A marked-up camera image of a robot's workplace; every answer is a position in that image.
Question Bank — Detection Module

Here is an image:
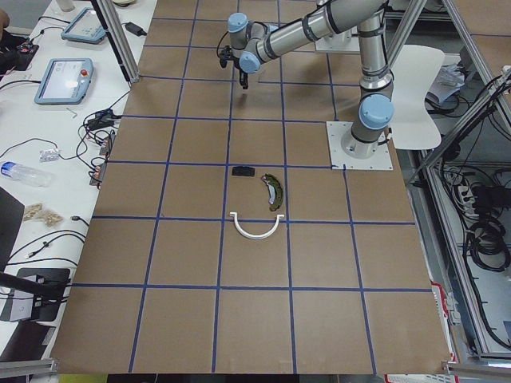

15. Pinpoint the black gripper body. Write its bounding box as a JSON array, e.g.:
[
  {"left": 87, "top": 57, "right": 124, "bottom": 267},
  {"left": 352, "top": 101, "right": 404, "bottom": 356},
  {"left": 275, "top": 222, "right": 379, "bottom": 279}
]
[{"left": 239, "top": 69, "right": 248, "bottom": 82}]

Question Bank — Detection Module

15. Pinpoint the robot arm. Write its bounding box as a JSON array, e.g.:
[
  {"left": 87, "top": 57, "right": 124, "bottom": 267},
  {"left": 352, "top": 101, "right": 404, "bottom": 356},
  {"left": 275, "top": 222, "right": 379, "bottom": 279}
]
[{"left": 216, "top": 1, "right": 394, "bottom": 159}]

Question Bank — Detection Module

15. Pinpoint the black brake pad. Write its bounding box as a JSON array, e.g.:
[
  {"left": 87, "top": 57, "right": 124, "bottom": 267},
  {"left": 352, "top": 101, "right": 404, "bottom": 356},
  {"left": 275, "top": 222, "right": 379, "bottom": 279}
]
[{"left": 232, "top": 166, "right": 256, "bottom": 177}]

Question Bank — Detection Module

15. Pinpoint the olive green brake shoe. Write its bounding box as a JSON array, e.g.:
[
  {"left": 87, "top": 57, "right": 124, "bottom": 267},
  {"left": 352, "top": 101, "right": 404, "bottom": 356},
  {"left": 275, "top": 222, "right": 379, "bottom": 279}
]
[{"left": 261, "top": 173, "right": 283, "bottom": 211}]

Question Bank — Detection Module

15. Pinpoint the black power adapter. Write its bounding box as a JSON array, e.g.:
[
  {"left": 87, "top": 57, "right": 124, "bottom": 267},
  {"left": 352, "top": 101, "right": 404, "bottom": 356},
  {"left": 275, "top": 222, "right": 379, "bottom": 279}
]
[{"left": 124, "top": 22, "right": 147, "bottom": 36}]

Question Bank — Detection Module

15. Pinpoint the blue teach pendant far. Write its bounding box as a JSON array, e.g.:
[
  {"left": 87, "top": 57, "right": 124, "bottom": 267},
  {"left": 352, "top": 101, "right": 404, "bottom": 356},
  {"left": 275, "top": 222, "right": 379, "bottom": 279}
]
[{"left": 61, "top": 8, "right": 106, "bottom": 45}]

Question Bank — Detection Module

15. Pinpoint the blue teach pendant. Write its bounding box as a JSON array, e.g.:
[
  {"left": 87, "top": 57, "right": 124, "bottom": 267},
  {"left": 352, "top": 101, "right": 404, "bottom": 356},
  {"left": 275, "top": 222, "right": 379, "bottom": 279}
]
[
  {"left": 34, "top": 58, "right": 94, "bottom": 105},
  {"left": 61, "top": 8, "right": 106, "bottom": 45}
]

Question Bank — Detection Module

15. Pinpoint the white plastic chair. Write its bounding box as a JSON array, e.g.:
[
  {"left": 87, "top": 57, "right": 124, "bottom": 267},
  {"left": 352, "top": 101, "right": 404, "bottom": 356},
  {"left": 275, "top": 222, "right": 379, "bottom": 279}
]
[{"left": 390, "top": 45, "right": 445, "bottom": 150}]

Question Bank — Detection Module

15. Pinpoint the blue teach pendant near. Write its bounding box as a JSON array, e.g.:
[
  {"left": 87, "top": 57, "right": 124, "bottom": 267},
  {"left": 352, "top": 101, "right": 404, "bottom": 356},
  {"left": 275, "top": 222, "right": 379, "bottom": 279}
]
[{"left": 34, "top": 58, "right": 94, "bottom": 105}]

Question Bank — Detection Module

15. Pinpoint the plastic water bottle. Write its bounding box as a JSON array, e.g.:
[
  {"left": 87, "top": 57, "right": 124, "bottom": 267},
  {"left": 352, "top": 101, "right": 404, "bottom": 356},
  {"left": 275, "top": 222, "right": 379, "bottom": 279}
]
[{"left": 1, "top": 161, "right": 53, "bottom": 187}]

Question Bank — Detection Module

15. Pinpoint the white curved plastic bracket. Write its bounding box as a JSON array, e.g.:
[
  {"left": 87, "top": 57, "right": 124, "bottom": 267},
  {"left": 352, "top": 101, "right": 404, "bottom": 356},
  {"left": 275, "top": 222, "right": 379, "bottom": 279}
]
[{"left": 229, "top": 212, "right": 286, "bottom": 241}]

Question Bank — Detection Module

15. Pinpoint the aluminium frame post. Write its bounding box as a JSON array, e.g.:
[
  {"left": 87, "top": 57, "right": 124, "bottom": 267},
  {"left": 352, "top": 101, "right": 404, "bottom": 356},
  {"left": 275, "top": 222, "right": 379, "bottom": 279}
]
[{"left": 91, "top": 0, "right": 140, "bottom": 84}]

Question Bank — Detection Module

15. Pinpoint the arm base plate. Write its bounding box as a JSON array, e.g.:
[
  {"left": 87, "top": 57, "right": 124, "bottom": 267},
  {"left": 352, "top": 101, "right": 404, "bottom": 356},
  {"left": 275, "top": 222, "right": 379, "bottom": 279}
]
[{"left": 326, "top": 121, "right": 393, "bottom": 171}]

